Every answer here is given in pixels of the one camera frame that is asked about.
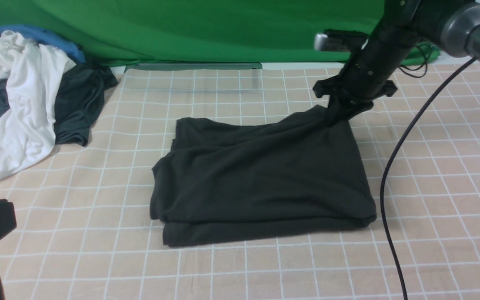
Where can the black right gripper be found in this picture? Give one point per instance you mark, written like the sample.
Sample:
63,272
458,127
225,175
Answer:
363,79

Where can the dark gray long-sleeve shirt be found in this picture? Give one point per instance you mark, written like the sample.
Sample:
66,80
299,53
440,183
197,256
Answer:
227,183

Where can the gray right robot arm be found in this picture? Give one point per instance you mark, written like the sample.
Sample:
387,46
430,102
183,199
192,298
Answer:
452,25

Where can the green backdrop cloth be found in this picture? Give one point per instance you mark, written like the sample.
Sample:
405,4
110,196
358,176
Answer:
263,31

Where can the dark gray crumpled garment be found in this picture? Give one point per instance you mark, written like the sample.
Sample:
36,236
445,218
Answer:
79,101

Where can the beige checkered tablecloth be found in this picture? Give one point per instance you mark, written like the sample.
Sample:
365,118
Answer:
84,231

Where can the white crumpled garment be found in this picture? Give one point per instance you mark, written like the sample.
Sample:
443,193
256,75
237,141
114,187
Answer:
33,74

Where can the blue crumpled garment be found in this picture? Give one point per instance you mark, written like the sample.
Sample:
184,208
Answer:
52,39

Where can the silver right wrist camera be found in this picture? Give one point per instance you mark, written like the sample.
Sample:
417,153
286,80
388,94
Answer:
333,40

